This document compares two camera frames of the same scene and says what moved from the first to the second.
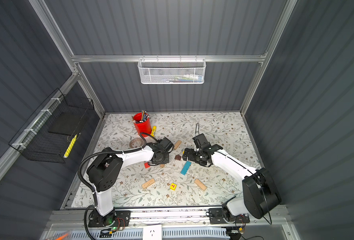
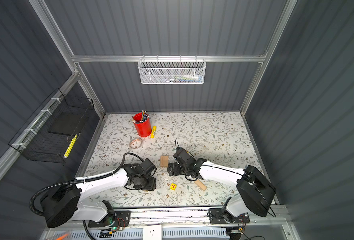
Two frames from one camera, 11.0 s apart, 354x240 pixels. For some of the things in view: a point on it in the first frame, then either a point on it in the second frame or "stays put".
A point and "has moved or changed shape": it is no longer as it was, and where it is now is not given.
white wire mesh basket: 171,71 stays put
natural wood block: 200,184 stays put
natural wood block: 177,144 has moved or changed shape
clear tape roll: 136,143 stays put
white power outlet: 152,232 stays put
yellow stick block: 153,130 stays put
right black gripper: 190,157 -> 175,172
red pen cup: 142,121 stays put
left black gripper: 165,161 -> 152,186
